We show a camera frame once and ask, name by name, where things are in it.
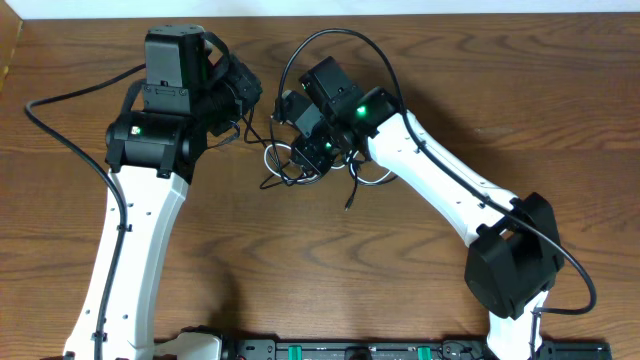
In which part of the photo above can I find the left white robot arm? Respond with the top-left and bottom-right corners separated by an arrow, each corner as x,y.
63,24 -> 261,359

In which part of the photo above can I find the white usb cable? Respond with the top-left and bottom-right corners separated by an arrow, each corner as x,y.
263,142 -> 396,186

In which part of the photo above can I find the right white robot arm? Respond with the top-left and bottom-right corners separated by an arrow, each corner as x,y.
277,87 -> 564,359

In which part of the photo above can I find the black usb cable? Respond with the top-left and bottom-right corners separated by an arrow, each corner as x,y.
242,107 -> 301,186
258,149 -> 399,211

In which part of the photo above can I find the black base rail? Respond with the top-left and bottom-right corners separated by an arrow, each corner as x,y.
220,338 -> 613,360

